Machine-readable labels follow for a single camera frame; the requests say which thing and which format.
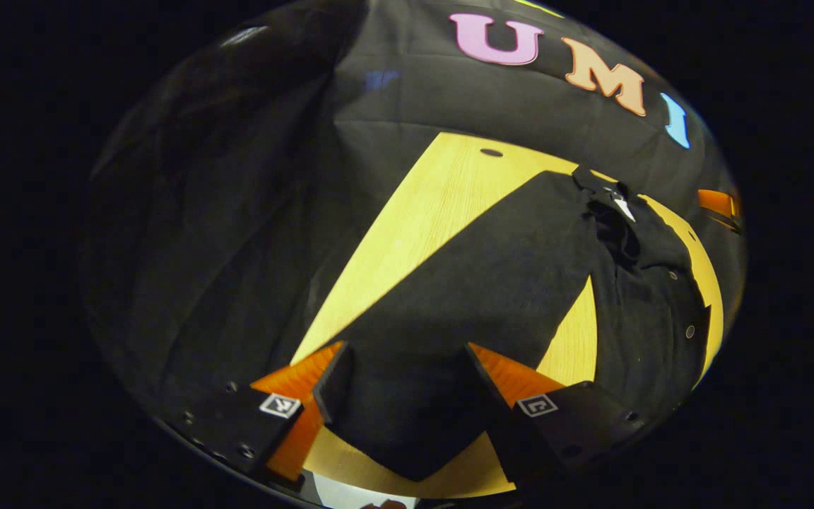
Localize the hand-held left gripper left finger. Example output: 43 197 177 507
167 341 353 485

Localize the black garment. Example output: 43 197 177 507
322 166 712 483

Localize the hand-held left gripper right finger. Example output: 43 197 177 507
465 343 648 488

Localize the black backdrop cloth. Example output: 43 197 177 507
82 0 747 425

